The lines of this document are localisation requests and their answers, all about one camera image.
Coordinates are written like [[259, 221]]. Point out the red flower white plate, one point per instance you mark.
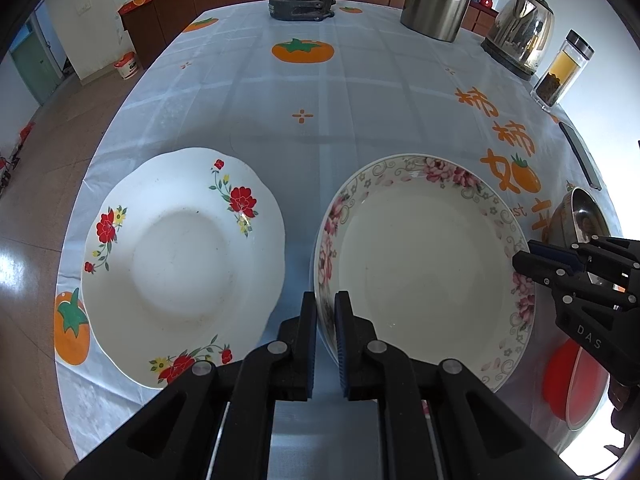
[[175, 270]]

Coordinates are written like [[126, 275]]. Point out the persimmon print tablecloth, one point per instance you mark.
[[350, 90]]

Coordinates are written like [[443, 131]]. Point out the glass tea bottle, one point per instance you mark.
[[560, 72]]

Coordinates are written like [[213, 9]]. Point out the stainless steel bowl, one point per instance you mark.
[[580, 215]]

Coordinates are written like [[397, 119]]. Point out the stainless electric kettle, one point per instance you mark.
[[520, 25]]

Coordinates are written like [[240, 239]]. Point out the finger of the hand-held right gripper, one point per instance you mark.
[[535, 265], [550, 251]]

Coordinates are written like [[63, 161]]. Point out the brown wooden cabinet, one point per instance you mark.
[[165, 5]]

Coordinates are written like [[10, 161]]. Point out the black smartphone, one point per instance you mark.
[[580, 155]]

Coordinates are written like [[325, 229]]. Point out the white plastic bucket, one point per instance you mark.
[[126, 66]]

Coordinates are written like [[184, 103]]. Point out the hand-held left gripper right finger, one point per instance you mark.
[[342, 345]]

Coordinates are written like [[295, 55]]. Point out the green door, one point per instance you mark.
[[35, 65]]

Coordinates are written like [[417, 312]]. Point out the stainless steel thermos jug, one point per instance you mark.
[[430, 0]]

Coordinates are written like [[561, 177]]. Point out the wall switch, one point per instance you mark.
[[83, 8]]

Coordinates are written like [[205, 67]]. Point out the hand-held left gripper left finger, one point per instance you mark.
[[311, 345]]

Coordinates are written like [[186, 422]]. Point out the red plastic bowl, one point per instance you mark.
[[565, 380]]

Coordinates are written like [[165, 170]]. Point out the pink floral rim plate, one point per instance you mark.
[[425, 260]]

